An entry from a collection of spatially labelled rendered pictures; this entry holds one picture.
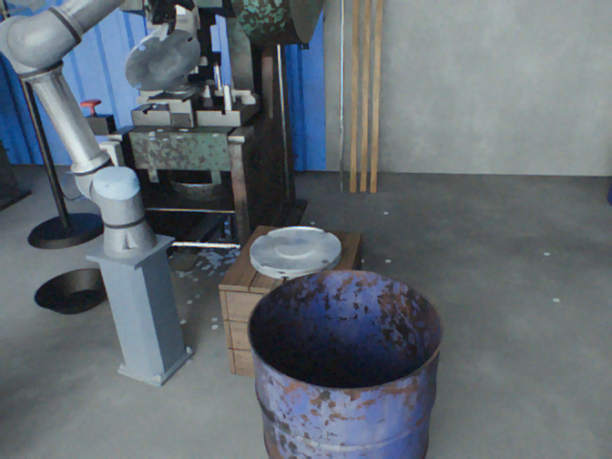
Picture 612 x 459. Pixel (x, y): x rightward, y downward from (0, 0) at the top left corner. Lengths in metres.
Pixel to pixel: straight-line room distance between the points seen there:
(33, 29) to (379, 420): 1.14
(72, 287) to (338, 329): 1.33
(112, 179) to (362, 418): 0.91
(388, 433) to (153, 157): 1.41
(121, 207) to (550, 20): 2.49
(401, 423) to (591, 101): 2.61
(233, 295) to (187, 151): 0.70
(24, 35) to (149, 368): 1.00
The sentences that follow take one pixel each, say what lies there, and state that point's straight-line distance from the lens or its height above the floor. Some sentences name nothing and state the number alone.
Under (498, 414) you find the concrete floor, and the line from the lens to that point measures 1.65.
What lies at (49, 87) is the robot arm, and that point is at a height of 0.91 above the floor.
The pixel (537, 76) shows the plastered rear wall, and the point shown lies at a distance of 3.28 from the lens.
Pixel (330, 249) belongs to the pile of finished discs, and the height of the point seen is 0.38.
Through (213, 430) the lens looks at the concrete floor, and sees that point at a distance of 1.58.
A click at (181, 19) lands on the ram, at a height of 1.02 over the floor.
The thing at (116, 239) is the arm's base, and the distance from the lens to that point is 1.53.
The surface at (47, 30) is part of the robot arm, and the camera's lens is 1.40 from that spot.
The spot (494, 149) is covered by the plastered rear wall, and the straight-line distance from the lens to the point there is 3.34.
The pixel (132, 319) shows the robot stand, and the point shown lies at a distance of 1.64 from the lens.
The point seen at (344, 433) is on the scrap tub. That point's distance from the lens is 1.05.
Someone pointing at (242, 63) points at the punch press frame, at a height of 0.83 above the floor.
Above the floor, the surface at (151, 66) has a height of 0.88.
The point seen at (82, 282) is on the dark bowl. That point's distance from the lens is 2.37.
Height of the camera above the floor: 1.15
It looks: 27 degrees down
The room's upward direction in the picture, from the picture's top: 3 degrees counter-clockwise
